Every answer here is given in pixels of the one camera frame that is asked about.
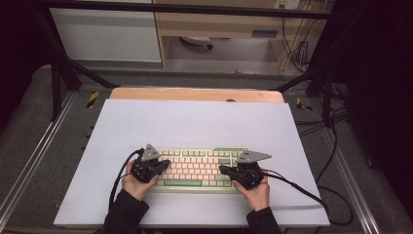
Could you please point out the wooden table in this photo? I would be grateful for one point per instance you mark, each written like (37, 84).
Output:
(181, 94)

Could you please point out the black metal frame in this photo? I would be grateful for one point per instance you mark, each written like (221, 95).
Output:
(181, 8)

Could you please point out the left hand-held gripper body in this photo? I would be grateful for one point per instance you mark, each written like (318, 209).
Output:
(144, 169)

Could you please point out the light wooden desk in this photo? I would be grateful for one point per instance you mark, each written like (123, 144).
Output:
(220, 24)

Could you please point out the black curtain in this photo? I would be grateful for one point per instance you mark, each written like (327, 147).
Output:
(16, 48)
(380, 81)

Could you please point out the aluminium floor rail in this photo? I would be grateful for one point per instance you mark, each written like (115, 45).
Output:
(350, 182)
(35, 156)

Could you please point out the white wall socket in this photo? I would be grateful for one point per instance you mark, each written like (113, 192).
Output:
(287, 4)

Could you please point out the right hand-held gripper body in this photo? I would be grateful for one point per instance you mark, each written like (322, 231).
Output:
(248, 172)

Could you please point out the yellow black tape strip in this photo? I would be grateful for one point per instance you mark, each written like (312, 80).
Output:
(92, 99)
(302, 104)

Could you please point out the cream pink green keyboard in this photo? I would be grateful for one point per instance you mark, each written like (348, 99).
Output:
(195, 167)

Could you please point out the person's right hand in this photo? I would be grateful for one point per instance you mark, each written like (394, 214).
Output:
(256, 195)

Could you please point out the white chair base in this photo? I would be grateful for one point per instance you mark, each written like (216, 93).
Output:
(196, 40)

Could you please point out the white cabinet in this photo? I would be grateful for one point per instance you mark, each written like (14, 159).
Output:
(104, 35)

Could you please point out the person's left hand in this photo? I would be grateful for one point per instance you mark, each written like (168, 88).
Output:
(136, 187)

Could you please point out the white table cover board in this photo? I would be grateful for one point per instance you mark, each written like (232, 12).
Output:
(195, 126)

